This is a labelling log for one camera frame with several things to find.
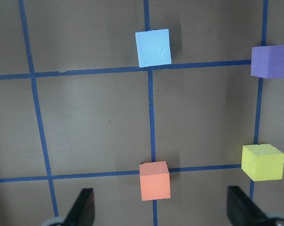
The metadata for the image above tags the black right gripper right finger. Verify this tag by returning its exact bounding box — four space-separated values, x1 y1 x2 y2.
227 186 268 226

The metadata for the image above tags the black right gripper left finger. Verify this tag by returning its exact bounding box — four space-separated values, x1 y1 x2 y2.
63 188 95 226

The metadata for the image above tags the light blue foam block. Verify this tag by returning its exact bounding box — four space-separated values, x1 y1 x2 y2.
135 29 172 68

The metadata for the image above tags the yellow foam block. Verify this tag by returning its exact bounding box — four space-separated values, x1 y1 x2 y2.
241 144 284 182

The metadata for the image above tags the orange foam block front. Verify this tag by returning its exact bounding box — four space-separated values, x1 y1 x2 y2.
139 161 171 201

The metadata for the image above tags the purple foam block right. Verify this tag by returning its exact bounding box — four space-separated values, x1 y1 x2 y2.
251 45 284 79

